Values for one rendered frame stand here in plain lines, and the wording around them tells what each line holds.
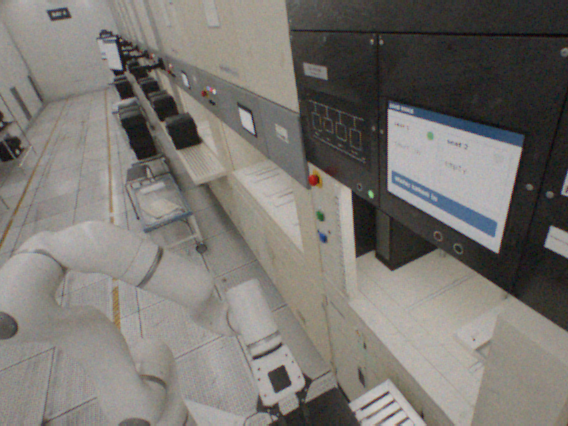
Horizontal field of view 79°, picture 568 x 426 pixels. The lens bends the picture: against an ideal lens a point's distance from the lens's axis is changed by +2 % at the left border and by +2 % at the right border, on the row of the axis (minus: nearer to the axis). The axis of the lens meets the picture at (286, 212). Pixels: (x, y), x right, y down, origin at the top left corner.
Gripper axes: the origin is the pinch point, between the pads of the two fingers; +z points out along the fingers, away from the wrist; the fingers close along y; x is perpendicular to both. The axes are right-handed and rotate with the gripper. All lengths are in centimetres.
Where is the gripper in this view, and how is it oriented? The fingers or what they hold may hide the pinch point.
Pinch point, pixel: (294, 418)
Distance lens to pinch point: 89.0
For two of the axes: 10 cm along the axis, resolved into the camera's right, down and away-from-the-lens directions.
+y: 9.0, -3.5, 2.7
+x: -1.8, 2.8, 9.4
